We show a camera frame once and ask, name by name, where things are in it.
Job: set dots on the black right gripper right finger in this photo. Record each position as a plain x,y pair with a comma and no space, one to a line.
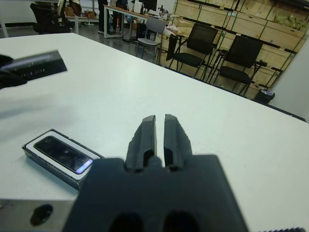
177,140

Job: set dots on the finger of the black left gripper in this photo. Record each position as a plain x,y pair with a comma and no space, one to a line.
12,81
6,61

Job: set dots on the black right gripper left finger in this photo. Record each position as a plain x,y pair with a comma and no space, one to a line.
142,142

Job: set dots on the black box lid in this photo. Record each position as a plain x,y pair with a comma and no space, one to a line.
41,65

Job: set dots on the slim black camera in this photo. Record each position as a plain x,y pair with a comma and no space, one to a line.
62,153

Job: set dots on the black box with white insert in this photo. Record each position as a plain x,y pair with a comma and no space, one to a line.
55,176

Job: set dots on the black swivel office chair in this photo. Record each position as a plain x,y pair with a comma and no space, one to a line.
48,19

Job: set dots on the black mesh chair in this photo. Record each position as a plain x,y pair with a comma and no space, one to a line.
193,48
241,62

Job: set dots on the small black waste bin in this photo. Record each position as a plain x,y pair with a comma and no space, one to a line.
264,96

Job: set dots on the person in dark clothes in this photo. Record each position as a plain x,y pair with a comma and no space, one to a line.
103,17

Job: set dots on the grey office chair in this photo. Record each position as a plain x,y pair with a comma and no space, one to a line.
154,31

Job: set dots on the wooden top office desk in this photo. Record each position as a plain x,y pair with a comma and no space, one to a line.
125,10

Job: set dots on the black computer monitor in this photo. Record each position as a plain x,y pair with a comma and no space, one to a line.
147,4

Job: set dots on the stacked wooden crates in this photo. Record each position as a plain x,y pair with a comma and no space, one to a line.
265,21

